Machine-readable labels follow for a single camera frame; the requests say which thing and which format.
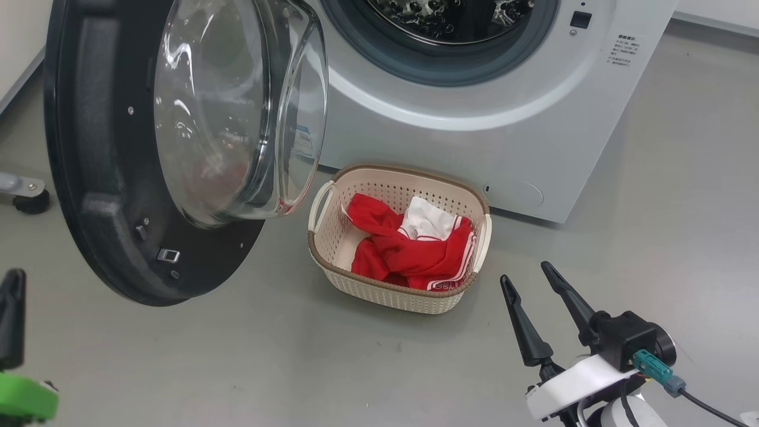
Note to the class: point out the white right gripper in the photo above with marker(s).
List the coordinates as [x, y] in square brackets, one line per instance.
[575, 385]

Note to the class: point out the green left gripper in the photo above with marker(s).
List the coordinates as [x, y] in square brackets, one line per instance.
[26, 400]

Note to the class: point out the red and white garment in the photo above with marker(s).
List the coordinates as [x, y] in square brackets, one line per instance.
[409, 258]

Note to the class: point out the black glass washing machine door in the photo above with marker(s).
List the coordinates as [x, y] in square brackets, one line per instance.
[95, 178]

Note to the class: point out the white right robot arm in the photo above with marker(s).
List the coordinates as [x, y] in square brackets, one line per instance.
[616, 412]

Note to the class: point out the white front-load washing machine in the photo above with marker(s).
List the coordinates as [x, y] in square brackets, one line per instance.
[474, 136]

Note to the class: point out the cream perforated laundry basket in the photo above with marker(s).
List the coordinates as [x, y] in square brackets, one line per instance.
[332, 237]

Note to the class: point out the grey rubber door gasket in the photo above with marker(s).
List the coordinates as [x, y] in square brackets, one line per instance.
[439, 65]

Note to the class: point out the black door latch slot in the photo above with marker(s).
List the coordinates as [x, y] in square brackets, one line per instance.
[580, 19]

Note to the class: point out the round filter cover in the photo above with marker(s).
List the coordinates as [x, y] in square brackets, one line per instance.
[513, 193]

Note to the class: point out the blue energy label sticker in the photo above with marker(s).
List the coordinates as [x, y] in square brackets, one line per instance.
[304, 141]

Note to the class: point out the white partition board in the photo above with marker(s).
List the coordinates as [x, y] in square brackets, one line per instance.
[723, 9]

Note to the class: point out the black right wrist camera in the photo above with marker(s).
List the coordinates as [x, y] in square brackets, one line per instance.
[628, 335]

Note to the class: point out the teal right camera connector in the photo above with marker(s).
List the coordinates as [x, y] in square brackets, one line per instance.
[655, 367]

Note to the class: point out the metal frame with caster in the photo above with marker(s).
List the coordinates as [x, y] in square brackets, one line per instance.
[26, 193]

